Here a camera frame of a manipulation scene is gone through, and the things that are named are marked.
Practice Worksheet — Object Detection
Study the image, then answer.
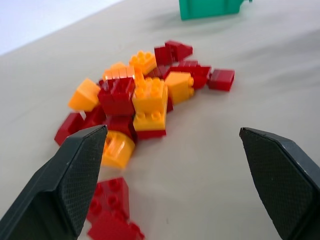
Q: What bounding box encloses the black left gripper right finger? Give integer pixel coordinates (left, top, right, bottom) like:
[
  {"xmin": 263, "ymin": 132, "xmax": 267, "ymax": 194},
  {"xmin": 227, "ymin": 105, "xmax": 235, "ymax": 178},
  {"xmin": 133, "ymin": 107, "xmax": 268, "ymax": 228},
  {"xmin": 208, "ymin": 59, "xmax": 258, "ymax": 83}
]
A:
[{"xmin": 239, "ymin": 126, "xmax": 320, "ymax": 240}]

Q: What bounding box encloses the orange sloped toy block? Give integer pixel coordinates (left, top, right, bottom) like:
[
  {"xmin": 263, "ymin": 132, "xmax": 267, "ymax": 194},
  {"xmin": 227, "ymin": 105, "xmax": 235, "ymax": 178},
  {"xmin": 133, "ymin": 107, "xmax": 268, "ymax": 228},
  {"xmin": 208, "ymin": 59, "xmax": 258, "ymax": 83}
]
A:
[{"xmin": 67, "ymin": 77, "xmax": 102, "ymax": 113}]

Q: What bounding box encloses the orange plastic toy brick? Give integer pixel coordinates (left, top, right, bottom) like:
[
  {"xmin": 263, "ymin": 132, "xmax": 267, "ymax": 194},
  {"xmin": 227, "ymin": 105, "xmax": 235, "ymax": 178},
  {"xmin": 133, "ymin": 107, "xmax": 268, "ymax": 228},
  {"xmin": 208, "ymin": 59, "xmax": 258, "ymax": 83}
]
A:
[{"xmin": 101, "ymin": 130, "xmax": 136, "ymax": 170}]

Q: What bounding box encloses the green plastic container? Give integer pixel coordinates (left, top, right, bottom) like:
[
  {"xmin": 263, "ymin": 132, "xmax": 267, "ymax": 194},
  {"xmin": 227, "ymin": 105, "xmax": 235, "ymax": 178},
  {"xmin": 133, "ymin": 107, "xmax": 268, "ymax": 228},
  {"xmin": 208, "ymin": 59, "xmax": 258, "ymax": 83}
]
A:
[{"xmin": 178, "ymin": 0, "xmax": 254, "ymax": 21}]

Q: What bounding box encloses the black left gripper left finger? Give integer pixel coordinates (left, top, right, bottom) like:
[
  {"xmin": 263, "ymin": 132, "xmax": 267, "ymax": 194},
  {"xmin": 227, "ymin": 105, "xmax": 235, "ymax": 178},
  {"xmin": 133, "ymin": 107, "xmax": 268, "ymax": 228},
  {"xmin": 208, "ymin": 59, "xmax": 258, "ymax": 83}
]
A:
[{"xmin": 0, "ymin": 124, "xmax": 109, "ymax": 240}]

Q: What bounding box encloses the red plastic building brick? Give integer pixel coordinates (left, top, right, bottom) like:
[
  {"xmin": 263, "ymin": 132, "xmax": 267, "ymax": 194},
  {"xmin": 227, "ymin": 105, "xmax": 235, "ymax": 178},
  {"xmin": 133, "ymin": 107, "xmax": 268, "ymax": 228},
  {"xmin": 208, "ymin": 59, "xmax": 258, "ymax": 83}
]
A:
[{"xmin": 164, "ymin": 39, "xmax": 194, "ymax": 62}]

